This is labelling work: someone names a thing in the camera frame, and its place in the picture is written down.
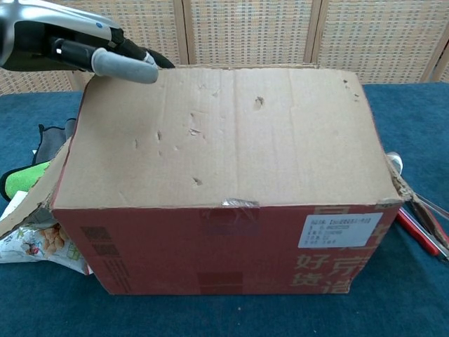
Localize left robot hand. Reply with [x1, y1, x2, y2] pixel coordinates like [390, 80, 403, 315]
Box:
[0, 0, 176, 85]

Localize red cardboard box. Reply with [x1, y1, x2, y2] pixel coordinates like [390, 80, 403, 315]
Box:
[0, 62, 449, 296]

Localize grey cloth black trim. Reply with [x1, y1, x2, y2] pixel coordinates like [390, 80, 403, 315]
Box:
[32, 118, 76, 166]

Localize green microfiber cloth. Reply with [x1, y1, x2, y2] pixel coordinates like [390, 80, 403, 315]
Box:
[5, 161, 50, 197]

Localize woven bamboo folding screen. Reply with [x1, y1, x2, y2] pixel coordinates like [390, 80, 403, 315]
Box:
[0, 0, 449, 95]

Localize white snack bag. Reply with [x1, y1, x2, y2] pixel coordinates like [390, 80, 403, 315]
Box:
[0, 191, 94, 277]

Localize blue table mat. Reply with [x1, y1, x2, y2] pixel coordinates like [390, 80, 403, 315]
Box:
[0, 82, 449, 337]

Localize red metal tongs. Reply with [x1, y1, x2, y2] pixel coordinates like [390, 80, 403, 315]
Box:
[396, 206, 449, 264]

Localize metal spoon orange handle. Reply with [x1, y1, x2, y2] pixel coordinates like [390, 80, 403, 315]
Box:
[388, 151, 449, 217]

